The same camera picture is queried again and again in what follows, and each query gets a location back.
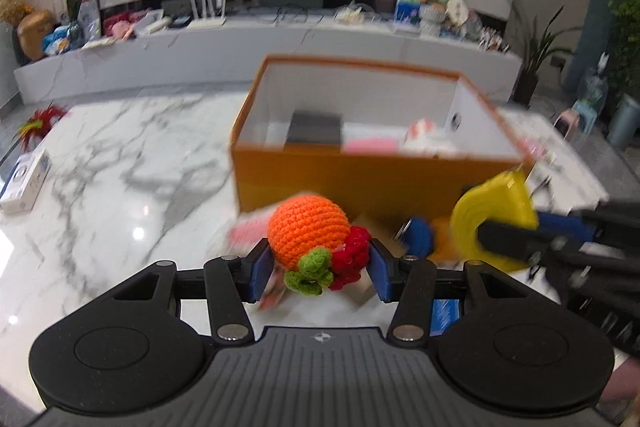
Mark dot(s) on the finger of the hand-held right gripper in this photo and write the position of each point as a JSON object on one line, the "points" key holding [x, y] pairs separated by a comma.
{"points": [[565, 226], [510, 239]]}

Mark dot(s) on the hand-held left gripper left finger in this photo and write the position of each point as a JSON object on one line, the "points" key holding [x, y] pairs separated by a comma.
{"points": [[260, 272]]}

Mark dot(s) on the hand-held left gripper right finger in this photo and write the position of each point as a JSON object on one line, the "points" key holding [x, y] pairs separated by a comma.
{"points": [[381, 274]]}

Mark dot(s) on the orange crochet fruit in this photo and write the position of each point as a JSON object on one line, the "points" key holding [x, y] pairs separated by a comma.
{"points": [[307, 229]]}

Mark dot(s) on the orange cardboard box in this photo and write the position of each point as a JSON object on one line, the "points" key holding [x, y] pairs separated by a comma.
{"points": [[350, 179]]}

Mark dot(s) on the white plush toy striped hat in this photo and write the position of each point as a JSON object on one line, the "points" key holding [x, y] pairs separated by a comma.
{"points": [[430, 139]]}

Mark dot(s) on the pink notebook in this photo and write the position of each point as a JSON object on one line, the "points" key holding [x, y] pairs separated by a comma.
{"points": [[372, 142]]}

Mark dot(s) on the black box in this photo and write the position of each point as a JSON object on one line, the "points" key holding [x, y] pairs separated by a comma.
{"points": [[314, 132]]}

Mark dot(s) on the dark illustrated card box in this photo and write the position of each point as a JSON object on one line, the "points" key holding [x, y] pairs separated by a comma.
{"points": [[270, 292]]}

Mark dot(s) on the floral paper packet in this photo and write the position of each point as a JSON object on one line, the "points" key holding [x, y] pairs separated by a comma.
{"points": [[247, 234]]}

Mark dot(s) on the metal nail clipper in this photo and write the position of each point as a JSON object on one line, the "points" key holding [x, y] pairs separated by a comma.
{"points": [[540, 187]]}

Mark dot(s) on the brown bear plush blue outfit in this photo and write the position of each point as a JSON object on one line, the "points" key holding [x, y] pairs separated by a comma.
{"points": [[417, 237]]}

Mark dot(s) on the pink card packet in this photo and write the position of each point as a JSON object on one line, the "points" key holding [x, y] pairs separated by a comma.
{"points": [[542, 154]]}

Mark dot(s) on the green stool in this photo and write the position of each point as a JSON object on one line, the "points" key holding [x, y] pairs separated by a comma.
{"points": [[590, 112]]}

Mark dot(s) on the pink cloth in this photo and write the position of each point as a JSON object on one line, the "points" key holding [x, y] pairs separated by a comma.
{"points": [[620, 397]]}

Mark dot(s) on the grey trash bin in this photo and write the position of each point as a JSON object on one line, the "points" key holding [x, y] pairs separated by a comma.
{"points": [[625, 122]]}

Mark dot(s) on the clear water bottle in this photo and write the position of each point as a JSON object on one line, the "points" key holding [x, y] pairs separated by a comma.
{"points": [[595, 82]]}

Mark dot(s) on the tall potted plant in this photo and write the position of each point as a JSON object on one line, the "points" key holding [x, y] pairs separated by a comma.
{"points": [[532, 52]]}

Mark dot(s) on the white marble media console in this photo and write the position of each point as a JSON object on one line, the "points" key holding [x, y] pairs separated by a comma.
{"points": [[150, 62]]}

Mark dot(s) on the white flat box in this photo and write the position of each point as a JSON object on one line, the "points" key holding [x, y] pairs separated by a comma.
{"points": [[25, 182]]}

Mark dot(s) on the green blue painting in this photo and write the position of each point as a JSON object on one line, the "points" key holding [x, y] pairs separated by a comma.
{"points": [[407, 7]]}

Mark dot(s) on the white router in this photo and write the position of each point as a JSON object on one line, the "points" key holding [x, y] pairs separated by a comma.
{"points": [[207, 19]]}

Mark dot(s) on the red feather toy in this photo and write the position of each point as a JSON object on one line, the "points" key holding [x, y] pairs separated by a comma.
{"points": [[42, 122]]}

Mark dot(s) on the pink fabric item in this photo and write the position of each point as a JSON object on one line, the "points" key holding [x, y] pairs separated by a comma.
{"points": [[120, 27]]}

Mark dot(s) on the blue snack bag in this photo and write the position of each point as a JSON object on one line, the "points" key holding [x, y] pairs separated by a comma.
{"points": [[62, 39]]}

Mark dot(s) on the golden vase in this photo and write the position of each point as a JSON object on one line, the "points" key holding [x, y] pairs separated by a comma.
{"points": [[35, 34]]}

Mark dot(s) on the dried flower bunch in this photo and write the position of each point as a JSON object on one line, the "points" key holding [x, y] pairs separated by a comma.
{"points": [[15, 4]]}

